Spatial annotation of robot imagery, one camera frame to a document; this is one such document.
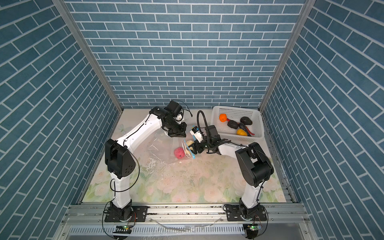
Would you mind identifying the dark toy avocado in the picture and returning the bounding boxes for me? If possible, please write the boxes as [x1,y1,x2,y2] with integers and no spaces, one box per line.
[240,117,253,126]

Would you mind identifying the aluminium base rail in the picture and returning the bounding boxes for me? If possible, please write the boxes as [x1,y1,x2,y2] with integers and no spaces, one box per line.
[54,203,317,240]

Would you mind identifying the aluminium right corner post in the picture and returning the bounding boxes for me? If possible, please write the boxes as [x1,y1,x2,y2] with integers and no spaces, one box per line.
[259,0,316,113]

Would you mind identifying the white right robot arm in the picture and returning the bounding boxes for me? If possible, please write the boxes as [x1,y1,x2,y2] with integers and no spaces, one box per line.
[187,138,274,220]

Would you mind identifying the orange toy fruit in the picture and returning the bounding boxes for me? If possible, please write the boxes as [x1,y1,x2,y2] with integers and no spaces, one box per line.
[219,114,228,122]

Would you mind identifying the yellow toy fruit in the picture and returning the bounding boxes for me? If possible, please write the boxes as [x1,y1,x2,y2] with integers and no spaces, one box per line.
[237,129,248,137]

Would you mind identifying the white plastic basket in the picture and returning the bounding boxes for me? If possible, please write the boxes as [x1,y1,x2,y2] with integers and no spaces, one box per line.
[211,106,265,143]

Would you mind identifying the aluminium left corner post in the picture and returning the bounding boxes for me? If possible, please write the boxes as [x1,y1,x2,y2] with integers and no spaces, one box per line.
[52,0,124,114]

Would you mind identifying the clear zip top bag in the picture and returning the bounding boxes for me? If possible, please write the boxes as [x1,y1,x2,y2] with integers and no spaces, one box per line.
[146,130,196,164]

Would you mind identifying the aluminium corner post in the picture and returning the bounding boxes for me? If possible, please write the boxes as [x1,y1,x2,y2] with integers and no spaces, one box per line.
[52,0,124,114]
[259,0,316,113]

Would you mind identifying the pink toy fruit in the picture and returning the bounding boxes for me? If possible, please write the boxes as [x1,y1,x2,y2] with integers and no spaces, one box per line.
[174,147,186,159]

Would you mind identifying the cream toy bun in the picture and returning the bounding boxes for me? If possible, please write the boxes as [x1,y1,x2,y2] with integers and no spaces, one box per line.
[186,140,194,150]

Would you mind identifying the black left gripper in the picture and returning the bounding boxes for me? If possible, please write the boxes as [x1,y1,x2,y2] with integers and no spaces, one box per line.
[163,119,188,137]

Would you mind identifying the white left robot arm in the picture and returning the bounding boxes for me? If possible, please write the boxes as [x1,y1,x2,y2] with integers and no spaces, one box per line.
[105,101,187,210]

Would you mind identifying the dark brown toy food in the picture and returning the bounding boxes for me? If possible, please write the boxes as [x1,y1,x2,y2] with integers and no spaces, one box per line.
[227,120,239,130]

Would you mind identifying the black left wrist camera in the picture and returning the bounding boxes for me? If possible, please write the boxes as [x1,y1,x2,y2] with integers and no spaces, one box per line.
[165,100,183,118]

